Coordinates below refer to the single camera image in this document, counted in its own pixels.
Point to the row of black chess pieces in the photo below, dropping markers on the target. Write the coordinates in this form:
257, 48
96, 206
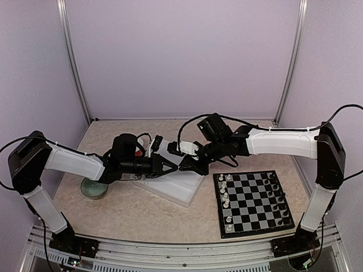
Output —
275, 205

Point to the black white chess board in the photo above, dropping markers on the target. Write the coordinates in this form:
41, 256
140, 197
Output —
245, 191

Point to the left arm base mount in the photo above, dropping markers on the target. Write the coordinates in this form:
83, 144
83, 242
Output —
80, 246

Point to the white divided plastic tray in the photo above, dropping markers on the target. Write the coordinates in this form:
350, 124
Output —
178, 187

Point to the aluminium frame post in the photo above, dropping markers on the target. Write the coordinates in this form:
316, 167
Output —
302, 12
62, 13

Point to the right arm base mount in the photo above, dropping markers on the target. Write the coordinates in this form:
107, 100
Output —
291, 245

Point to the front aluminium rail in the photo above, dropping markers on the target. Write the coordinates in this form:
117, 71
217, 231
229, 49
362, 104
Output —
122, 255

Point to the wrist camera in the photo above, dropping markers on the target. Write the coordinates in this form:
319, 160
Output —
182, 148
154, 145

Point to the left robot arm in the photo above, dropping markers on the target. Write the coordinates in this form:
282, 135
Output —
35, 153

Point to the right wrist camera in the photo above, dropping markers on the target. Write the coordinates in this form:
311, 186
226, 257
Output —
182, 148

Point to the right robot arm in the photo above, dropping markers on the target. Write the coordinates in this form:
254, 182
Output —
319, 143

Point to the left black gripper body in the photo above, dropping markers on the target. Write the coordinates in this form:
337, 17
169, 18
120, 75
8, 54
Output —
155, 170

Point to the green glass bowl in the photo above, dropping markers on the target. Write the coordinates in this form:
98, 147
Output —
93, 189

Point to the left aluminium frame post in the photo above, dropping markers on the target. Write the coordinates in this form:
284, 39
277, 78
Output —
62, 13

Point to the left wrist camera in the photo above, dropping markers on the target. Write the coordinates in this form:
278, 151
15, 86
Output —
154, 145

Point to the orange white bowl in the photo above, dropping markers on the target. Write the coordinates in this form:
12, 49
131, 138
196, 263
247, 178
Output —
138, 150

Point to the right aluminium frame post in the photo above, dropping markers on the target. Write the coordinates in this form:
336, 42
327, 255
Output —
302, 12

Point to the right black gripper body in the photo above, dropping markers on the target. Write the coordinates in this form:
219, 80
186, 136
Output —
202, 169

